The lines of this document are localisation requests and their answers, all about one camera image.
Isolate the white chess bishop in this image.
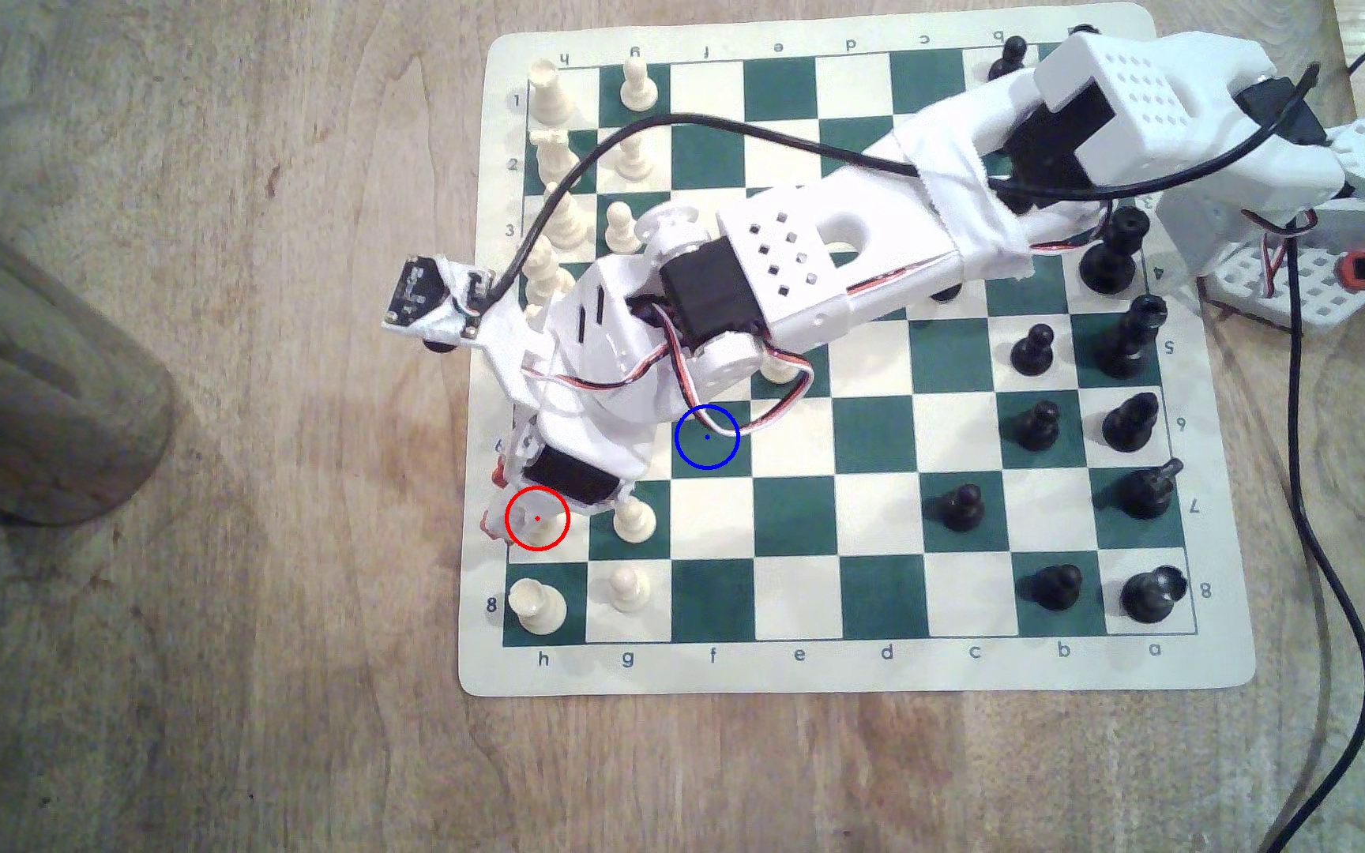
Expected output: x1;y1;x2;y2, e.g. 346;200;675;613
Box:
543;183;595;253

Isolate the black chess knight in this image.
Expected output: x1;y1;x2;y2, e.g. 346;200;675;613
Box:
1115;458;1184;520

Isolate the white chess rook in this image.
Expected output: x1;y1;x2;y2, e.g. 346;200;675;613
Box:
526;59;577;130
508;578;569;637

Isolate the white chess queen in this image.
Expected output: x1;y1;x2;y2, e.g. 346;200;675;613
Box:
522;242;577;312

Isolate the red white black servo wire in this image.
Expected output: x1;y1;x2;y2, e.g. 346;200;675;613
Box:
635;296;817;442

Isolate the white chess knight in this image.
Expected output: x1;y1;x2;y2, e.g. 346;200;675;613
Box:
528;128;583;191

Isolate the black chess bishop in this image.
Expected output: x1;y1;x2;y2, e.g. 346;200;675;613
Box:
1103;391;1160;455

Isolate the black camera cable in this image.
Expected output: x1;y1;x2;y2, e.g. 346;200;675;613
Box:
481;65;1365;853

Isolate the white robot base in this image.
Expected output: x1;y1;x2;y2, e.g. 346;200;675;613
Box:
1156;112;1365;336

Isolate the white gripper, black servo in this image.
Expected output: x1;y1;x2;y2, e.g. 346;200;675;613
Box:
477;254;698;537

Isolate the camera module circuit board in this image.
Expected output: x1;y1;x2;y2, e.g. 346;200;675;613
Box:
382;254;490;355

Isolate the green and cream chess mat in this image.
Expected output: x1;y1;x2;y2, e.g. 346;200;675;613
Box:
457;2;1258;698

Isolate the clear glass jar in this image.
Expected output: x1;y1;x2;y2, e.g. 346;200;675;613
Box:
0;178;180;530

